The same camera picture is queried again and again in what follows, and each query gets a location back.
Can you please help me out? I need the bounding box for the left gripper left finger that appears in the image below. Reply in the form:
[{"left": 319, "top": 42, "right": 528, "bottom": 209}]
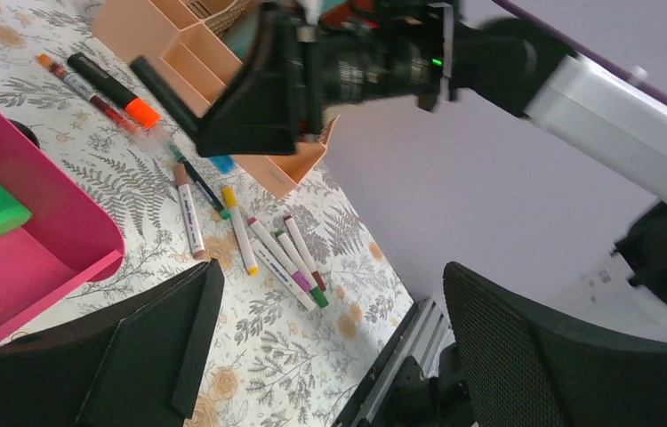
[{"left": 0, "top": 260, "right": 224, "bottom": 426}]

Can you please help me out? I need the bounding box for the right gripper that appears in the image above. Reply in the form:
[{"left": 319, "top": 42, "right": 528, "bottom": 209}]
[{"left": 194, "top": 1, "right": 455, "bottom": 157}]

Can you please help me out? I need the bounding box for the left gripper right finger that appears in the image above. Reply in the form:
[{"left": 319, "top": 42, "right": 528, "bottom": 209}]
[{"left": 443, "top": 262, "right": 667, "bottom": 426}]

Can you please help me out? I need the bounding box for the peach file organizer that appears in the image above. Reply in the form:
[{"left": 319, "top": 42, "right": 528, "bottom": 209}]
[{"left": 92, "top": 0, "right": 338, "bottom": 199}]

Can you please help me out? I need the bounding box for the orange cap marker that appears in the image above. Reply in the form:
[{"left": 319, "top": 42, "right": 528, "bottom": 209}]
[{"left": 66, "top": 52, "right": 161, "bottom": 128}]

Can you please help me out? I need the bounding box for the pink drawer tray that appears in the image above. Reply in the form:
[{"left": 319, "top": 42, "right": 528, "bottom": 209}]
[{"left": 0, "top": 113, "right": 125, "bottom": 342}]

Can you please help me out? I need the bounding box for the red thin pen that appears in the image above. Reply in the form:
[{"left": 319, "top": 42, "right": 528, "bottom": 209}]
[{"left": 36, "top": 54, "right": 139, "bottom": 136}]

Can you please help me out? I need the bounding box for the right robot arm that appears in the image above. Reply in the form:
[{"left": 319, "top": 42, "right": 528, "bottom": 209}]
[{"left": 189, "top": 1, "right": 667, "bottom": 304}]

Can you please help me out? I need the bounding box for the yellow tip white pen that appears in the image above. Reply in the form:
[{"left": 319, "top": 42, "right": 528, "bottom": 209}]
[{"left": 221, "top": 186, "right": 259, "bottom": 276}]

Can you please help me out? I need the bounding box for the dark thin pen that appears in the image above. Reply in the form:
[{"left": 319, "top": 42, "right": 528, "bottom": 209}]
[{"left": 167, "top": 142, "right": 230, "bottom": 220}]

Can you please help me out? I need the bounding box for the brown tip white pen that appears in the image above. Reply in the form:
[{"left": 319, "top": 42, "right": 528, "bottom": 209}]
[{"left": 173, "top": 163, "right": 206, "bottom": 260}]

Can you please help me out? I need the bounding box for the purple tip white pen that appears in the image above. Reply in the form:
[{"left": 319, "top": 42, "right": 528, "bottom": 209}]
[{"left": 247, "top": 217, "right": 312, "bottom": 293}]

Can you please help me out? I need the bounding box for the dark red tip pen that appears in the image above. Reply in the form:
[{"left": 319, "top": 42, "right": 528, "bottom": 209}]
[{"left": 284, "top": 213, "right": 326, "bottom": 292}]

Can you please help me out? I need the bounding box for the floral table mat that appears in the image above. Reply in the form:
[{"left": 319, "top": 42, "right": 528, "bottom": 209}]
[{"left": 0, "top": 1, "right": 413, "bottom": 426}]

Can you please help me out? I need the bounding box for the green tip pen right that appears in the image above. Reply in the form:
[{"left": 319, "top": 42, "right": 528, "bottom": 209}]
[{"left": 275, "top": 229, "right": 329, "bottom": 308}]

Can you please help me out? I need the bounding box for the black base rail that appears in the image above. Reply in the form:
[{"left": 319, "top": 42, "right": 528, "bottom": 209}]
[{"left": 333, "top": 298, "right": 478, "bottom": 427}]

